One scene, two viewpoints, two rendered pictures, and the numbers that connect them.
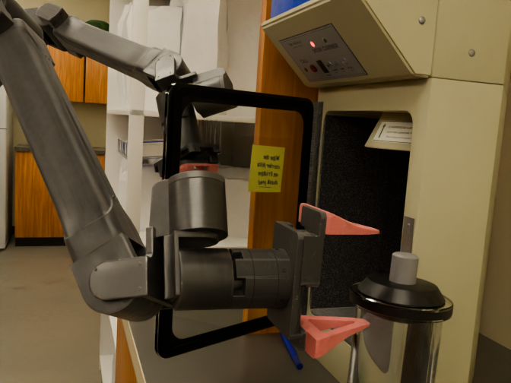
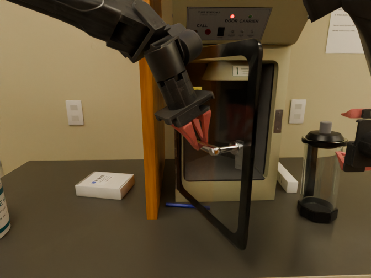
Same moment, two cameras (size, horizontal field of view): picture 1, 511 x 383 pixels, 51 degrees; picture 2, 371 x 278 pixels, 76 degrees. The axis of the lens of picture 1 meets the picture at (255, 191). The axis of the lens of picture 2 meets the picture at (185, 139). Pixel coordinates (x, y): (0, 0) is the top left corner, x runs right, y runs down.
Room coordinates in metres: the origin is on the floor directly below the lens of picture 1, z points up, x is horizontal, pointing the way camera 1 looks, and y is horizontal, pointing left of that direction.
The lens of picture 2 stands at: (0.74, 0.54, 1.34)
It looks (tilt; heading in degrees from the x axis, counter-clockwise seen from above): 15 degrees down; 287
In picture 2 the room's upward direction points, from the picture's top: straight up
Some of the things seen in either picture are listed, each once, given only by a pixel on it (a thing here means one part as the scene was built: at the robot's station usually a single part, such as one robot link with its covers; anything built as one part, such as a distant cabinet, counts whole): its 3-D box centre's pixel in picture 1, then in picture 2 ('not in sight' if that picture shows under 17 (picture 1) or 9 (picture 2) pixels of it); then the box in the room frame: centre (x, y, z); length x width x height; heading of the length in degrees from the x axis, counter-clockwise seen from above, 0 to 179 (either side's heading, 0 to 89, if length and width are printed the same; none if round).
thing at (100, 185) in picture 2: not in sight; (106, 184); (1.23, -0.11, 0.96); 0.16 x 0.12 x 0.04; 7
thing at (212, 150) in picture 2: not in sight; (212, 145); (0.83, 0.09, 1.20); 0.10 x 0.05 x 0.03; 134
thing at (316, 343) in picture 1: (327, 311); (351, 152); (0.53, -0.08, 1.16); 0.09 x 0.07 x 0.07; 108
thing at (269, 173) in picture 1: (241, 217); (206, 139); (0.85, 0.02, 1.19); 0.30 x 0.01 x 0.40; 134
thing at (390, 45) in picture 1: (332, 45); (239, 19); (0.80, -0.10, 1.46); 0.32 x 0.11 x 0.10; 19
